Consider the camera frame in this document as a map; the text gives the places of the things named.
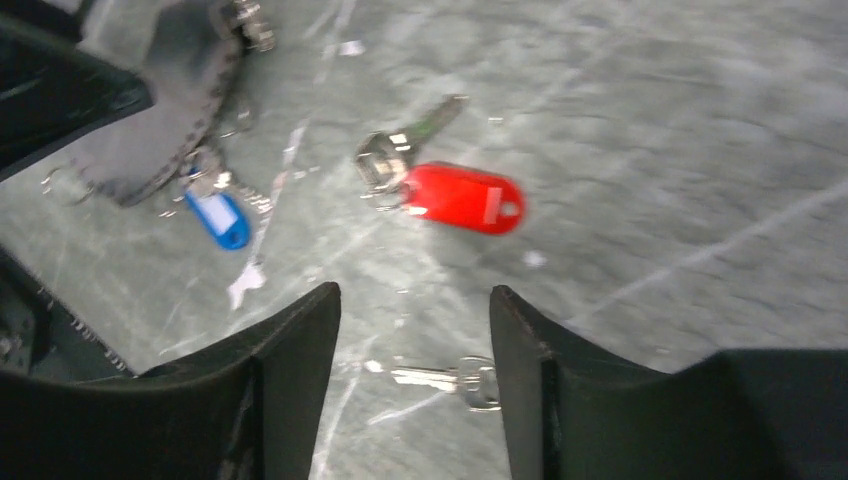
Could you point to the red key tag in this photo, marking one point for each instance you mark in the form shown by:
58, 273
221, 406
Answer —
463, 197

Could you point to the silver key with red tag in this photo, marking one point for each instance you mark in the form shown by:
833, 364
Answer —
384, 158

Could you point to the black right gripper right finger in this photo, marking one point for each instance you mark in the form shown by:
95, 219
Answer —
573, 410

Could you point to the blue key tag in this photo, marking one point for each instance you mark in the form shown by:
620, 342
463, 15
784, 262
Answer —
222, 218

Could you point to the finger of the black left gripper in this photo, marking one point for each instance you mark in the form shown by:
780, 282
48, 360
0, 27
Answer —
53, 93

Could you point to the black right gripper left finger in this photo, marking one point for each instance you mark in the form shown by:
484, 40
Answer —
245, 407

